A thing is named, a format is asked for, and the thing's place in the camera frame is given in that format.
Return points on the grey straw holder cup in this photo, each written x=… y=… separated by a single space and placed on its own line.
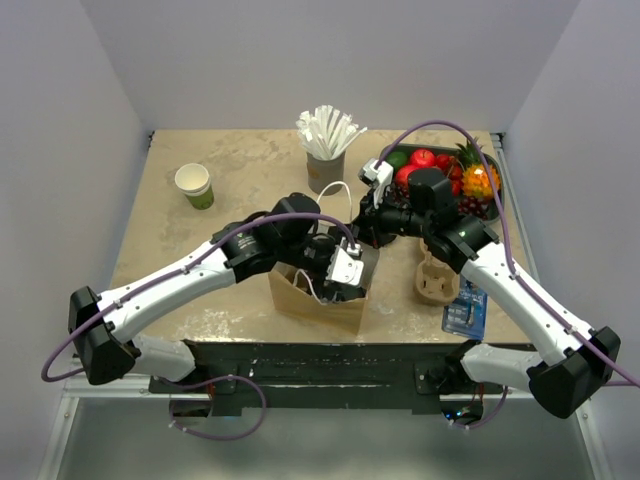
x=320 y=173

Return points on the red apple front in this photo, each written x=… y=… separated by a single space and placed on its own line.
x=401 y=178

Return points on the blue razor blister pack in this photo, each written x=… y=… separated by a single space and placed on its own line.
x=466 y=315

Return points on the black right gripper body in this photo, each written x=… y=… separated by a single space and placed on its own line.
x=390 y=219

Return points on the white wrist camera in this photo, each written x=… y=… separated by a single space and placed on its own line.
x=346 y=265
x=378 y=176

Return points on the brown pulp cup carrier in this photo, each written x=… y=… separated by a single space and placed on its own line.
x=435 y=283

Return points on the white wrapped straws bundle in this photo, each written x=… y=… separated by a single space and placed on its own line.
x=326 y=132

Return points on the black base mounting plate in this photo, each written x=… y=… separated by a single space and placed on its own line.
x=397 y=376

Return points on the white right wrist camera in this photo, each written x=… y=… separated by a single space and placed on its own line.
x=378 y=176

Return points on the brown paper bag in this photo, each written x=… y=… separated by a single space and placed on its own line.
x=301 y=295

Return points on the green lime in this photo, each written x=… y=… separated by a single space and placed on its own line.
x=397 y=159

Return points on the dark purple grape bunch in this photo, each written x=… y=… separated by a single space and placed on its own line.
x=472 y=205

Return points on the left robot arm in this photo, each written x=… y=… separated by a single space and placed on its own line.
x=106 y=329

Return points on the grey fruit tray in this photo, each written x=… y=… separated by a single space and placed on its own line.
x=409 y=148

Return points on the red apple with stem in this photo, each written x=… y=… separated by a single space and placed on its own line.
x=423 y=158

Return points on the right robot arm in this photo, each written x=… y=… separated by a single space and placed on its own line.
x=570 y=360

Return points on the small orange pineapple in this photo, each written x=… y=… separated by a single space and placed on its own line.
x=476 y=177

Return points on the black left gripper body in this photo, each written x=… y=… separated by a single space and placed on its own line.
x=316 y=254

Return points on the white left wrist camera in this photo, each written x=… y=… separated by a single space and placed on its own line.
x=346 y=265

